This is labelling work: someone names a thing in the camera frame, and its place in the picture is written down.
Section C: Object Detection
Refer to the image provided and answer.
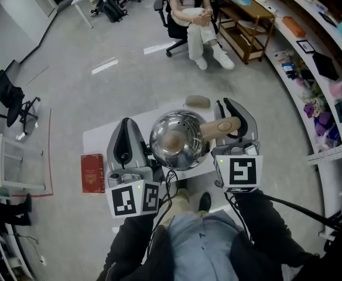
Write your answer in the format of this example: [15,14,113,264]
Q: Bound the person's left forearm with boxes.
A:
[97,214,160,281]

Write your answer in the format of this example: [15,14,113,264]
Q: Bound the red book gold ornament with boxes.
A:
[80,153,106,194]

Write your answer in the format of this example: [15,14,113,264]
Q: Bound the person's khaki trousers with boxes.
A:
[156,187,211,231]

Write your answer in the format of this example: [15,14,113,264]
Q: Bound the purple artificial flowers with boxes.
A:
[303,103,342,152]

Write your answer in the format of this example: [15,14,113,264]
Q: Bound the person's light blue shirt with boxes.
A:
[166,209,242,281]

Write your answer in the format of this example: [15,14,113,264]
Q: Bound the white marble low table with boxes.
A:
[82,106,218,181]

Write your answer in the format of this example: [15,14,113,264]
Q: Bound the black box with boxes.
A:
[312,51,341,82]

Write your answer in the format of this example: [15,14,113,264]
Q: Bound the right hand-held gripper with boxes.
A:
[211,97,264,194]

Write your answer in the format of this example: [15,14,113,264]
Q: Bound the black picture frame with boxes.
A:
[295,39,316,54]

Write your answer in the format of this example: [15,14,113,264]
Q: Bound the black backpack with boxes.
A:
[102,0,128,23]

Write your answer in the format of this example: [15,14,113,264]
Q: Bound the white metal shelving unit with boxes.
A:
[247,0,342,242]

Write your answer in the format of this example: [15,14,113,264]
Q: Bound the orange box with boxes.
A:
[282,15,307,39]

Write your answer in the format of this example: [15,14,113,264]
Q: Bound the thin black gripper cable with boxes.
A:
[150,170,179,245]

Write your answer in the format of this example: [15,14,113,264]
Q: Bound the thick black gripper cable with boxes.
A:
[261,193,342,234]

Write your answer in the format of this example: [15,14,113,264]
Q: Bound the person's right forearm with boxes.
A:
[232,190,318,275]

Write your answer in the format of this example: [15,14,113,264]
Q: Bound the person's black shoe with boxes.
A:
[198,191,212,213]

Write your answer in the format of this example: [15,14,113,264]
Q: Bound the white frame glass side table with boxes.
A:
[0,132,46,190]

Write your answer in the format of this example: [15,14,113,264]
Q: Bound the pink bottle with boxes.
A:
[329,77,342,97]

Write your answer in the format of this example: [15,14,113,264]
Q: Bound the wooden shelf cart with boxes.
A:
[217,0,277,66]

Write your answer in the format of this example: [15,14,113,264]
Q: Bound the steel kettle with wooden handle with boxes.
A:
[149,109,242,172]

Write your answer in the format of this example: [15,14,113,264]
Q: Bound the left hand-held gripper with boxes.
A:
[105,117,165,219]

